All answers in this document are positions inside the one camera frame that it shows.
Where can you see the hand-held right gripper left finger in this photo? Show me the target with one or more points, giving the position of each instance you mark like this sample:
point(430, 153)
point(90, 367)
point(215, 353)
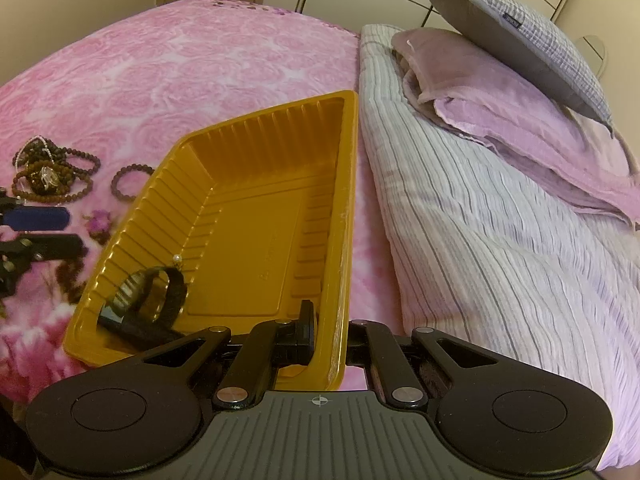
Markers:
point(307, 330)

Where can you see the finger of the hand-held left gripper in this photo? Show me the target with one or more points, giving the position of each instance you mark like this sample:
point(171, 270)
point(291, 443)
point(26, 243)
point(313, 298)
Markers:
point(50, 247)
point(37, 218)

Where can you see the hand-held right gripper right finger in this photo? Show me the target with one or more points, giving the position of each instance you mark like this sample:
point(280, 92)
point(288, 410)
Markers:
point(362, 335)

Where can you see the yellow plastic tray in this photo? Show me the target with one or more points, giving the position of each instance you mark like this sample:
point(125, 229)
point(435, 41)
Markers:
point(250, 240)

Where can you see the black wristwatch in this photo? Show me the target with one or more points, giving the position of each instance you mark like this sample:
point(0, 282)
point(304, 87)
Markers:
point(172, 290)

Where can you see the glossy black tube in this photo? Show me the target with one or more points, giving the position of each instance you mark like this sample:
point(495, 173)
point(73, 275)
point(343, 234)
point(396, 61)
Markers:
point(130, 330)

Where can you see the striped lilac quilt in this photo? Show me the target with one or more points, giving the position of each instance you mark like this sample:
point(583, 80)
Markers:
point(475, 240)

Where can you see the pink floral blanket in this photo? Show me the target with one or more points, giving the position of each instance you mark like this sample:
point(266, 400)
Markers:
point(175, 75)

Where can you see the folded purple towel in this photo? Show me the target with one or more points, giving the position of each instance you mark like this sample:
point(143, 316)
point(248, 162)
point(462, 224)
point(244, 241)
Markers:
point(500, 110)

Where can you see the grey checked pillow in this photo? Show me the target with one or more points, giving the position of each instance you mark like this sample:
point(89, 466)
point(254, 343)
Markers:
point(525, 45)

